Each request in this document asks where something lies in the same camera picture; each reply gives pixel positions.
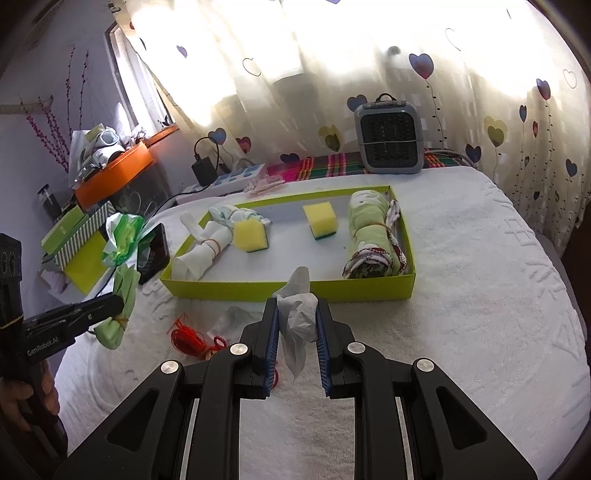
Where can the clutter on orange shelf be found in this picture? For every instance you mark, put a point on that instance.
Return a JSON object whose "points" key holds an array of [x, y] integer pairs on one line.
{"points": [[99, 150]]}

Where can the white power strip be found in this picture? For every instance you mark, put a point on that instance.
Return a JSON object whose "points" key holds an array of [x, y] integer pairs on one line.
{"points": [[240, 177]]}

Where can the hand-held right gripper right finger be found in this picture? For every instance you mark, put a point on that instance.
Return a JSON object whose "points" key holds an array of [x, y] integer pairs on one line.
{"points": [[323, 346]]}

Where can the pink blossom branches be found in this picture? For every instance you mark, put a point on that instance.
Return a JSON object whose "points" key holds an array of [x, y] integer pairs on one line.
{"points": [[62, 129]]}

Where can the yellow sponge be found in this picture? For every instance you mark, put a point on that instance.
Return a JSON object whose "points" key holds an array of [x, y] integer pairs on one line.
{"points": [[321, 219], [251, 235]]}

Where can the striped green gift box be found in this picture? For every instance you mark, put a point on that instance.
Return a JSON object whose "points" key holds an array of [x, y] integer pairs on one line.
{"points": [[74, 240]]}

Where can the window frame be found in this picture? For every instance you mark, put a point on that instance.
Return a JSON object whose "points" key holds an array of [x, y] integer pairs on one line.
{"points": [[124, 78]]}

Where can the dark glass jar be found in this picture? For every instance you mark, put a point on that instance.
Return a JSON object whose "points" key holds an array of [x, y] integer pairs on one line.
{"points": [[48, 203]]}

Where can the pink plastic packet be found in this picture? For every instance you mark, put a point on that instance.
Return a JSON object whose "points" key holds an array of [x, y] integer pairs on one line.
{"points": [[264, 184]]}

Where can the orange shelf tray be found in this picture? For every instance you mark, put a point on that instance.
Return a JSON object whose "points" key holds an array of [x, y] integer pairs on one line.
{"points": [[115, 175]]}

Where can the colourful striped cloth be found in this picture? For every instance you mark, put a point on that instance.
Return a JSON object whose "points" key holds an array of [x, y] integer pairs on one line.
{"points": [[323, 165]]}

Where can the grey white cloth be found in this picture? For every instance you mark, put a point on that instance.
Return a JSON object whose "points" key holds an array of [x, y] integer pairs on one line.
{"points": [[298, 318]]}

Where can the green tissue pack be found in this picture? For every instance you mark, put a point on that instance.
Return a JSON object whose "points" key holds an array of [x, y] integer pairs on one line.
{"points": [[124, 237]]}

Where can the white sock bundle blue print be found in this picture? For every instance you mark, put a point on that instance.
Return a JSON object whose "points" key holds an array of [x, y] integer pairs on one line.
{"points": [[231, 214]]}

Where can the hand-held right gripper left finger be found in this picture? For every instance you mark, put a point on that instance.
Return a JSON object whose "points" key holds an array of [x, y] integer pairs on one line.
{"points": [[272, 341]]}

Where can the light green cloth bundle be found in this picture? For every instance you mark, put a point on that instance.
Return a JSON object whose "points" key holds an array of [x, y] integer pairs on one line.
{"points": [[117, 318]]}

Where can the heart print curtain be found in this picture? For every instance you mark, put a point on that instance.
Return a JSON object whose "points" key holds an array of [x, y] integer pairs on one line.
{"points": [[323, 55]]}

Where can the small grey fan heater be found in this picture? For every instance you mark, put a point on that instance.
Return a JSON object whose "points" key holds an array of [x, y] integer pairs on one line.
{"points": [[388, 136]]}

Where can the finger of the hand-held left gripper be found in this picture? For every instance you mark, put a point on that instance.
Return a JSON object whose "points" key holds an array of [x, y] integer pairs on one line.
{"points": [[83, 316]]}

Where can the person's left hand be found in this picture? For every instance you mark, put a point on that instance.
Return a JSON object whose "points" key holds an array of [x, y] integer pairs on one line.
{"points": [[11, 406]]}

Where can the white embossed towel cover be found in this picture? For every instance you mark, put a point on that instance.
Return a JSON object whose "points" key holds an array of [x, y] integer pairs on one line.
{"points": [[461, 300]]}

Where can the black smartphone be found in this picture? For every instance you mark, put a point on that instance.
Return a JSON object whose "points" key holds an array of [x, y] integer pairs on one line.
{"points": [[154, 254]]}

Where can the black charger plug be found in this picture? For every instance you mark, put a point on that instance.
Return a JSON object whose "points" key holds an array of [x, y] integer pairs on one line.
{"points": [[205, 170]]}

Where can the green towel roll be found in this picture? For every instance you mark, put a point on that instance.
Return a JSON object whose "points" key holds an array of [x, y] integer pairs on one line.
{"points": [[371, 230]]}

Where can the yellow-green cardboard box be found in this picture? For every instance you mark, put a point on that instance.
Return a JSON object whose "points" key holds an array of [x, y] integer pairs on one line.
{"points": [[286, 288]]}

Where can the loose white sock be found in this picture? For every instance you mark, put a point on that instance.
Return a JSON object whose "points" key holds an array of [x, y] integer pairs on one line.
{"points": [[190, 224]]}

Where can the white sock roll rubber band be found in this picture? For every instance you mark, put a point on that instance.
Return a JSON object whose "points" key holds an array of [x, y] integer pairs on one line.
{"points": [[205, 254]]}

